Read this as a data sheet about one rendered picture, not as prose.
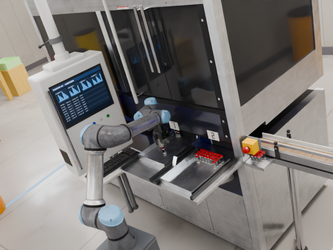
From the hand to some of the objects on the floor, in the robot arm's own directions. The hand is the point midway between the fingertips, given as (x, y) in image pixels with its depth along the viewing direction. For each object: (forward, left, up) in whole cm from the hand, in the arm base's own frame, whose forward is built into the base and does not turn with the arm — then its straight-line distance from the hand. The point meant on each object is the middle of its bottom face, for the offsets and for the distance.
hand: (162, 146), depth 248 cm
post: (+10, -53, -93) cm, 108 cm away
